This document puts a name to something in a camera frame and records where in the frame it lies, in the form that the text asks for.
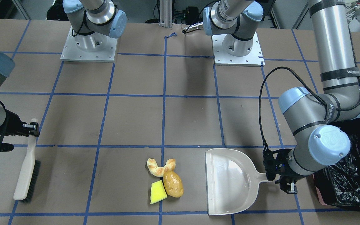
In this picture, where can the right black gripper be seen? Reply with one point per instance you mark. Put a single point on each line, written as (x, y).
(12, 122)

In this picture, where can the beige plastic dustpan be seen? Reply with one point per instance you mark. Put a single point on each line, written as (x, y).
(232, 181)

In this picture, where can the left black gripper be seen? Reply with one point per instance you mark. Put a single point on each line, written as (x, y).
(287, 168)

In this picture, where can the brown potato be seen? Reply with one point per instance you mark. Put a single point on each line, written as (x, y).
(173, 184)

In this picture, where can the curved bread piece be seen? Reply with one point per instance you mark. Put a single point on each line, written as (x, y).
(157, 171)

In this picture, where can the aluminium frame post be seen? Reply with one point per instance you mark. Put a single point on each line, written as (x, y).
(166, 13)

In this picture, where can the yellow sponge piece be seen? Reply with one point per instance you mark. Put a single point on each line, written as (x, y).
(158, 192)

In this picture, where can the black lined trash bin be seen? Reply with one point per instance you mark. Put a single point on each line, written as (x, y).
(339, 184)

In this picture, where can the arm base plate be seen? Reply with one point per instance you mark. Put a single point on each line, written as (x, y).
(228, 51)
(92, 48)

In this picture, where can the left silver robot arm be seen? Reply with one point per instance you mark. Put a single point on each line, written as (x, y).
(309, 115)

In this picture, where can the beige hand brush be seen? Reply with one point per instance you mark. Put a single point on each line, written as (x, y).
(29, 172)

